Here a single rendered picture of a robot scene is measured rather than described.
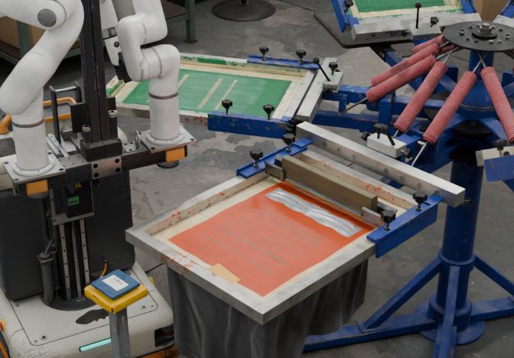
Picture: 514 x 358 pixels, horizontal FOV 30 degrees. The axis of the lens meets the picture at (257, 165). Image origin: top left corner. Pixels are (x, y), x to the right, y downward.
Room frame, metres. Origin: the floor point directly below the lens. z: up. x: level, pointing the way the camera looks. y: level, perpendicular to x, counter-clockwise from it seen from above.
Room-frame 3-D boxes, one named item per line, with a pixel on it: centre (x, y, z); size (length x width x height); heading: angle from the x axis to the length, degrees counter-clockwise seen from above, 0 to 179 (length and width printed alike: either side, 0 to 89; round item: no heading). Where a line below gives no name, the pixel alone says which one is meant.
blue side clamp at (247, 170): (2.90, -0.05, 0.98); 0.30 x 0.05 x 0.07; 136
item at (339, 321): (2.35, -0.19, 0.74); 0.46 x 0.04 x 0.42; 136
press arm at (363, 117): (3.44, -0.22, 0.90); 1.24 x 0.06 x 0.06; 76
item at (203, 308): (2.32, 0.12, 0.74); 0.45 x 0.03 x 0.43; 46
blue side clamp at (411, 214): (2.51, -0.45, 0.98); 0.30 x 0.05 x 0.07; 136
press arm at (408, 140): (2.93, -0.48, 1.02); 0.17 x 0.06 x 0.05; 136
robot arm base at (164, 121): (2.81, 0.31, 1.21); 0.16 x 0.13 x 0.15; 28
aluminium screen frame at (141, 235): (2.53, -0.08, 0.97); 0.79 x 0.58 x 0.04; 136
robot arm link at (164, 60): (2.79, 0.31, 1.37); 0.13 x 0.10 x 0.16; 127
